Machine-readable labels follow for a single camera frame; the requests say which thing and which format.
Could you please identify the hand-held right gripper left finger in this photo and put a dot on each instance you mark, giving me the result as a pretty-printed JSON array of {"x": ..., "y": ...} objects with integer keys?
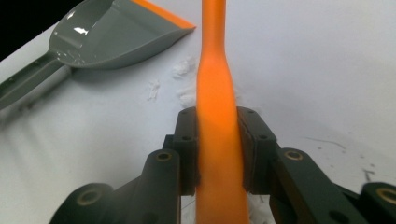
[{"x": 186, "y": 149}]

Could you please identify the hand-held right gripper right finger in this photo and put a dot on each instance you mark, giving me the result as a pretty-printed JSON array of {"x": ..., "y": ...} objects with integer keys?
[{"x": 257, "y": 149}]

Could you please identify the orange brush with grey bristles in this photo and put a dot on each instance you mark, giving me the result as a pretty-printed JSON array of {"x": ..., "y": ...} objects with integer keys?
[{"x": 218, "y": 124}]

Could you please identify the grey dustpan with orange lip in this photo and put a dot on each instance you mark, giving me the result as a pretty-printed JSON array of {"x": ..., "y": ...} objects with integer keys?
[{"x": 124, "y": 40}]

